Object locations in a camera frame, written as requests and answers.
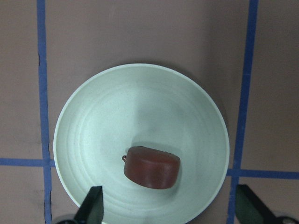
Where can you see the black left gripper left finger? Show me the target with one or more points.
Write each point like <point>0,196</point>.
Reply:
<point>91,210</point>

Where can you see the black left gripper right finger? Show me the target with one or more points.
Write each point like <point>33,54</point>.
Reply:
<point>249,209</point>

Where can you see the brown bun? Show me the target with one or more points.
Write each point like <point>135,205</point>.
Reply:
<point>151,168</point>

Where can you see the pale green plate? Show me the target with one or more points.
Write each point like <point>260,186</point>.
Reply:
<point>141,105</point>

